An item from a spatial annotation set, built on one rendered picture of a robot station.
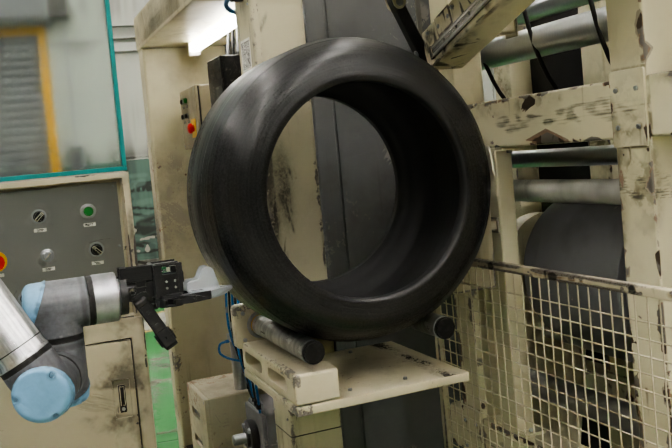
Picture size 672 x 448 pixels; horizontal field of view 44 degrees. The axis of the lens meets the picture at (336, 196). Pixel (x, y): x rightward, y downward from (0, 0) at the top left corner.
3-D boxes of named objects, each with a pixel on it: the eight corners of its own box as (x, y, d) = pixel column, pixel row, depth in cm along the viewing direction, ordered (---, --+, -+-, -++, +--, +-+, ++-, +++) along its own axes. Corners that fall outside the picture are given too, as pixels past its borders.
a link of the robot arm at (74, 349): (29, 417, 143) (21, 345, 142) (42, 400, 154) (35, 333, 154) (86, 409, 144) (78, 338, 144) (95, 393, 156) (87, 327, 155)
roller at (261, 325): (251, 335, 187) (249, 315, 187) (270, 332, 189) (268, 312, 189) (304, 367, 155) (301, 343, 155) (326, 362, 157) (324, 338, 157)
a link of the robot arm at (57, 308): (22, 336, 152) (16, 281, 152) (93, 325, 157) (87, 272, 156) (24, 344, 143) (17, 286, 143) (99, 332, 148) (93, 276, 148)
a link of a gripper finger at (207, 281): (233, 263, 159) (185, 270, 155) (236, 294, 159) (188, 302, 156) (229, 262, 162) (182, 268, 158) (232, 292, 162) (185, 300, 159)
